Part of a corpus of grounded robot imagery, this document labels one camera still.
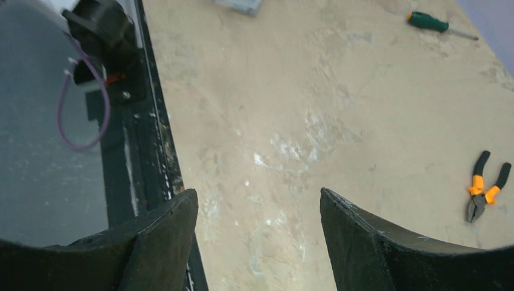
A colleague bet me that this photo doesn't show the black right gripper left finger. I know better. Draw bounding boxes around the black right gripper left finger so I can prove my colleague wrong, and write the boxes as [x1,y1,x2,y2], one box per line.
[1,189,198,290]

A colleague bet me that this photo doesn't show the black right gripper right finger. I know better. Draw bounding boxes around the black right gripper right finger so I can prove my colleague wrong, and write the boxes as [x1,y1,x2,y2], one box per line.
[320,188,513,290]

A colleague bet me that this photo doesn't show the orange black pliers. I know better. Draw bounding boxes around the orange black pliers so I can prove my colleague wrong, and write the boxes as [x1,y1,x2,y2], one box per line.
[466,150,512,223]

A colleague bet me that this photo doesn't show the small dark object behind goblet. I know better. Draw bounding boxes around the small dark object behind goblet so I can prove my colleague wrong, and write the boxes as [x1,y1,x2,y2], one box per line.
[407,11,479,41]

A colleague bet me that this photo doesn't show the clear plastic screw box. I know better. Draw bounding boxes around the clear plastic screw box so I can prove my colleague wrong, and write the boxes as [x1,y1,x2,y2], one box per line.
[214,0,262,16]

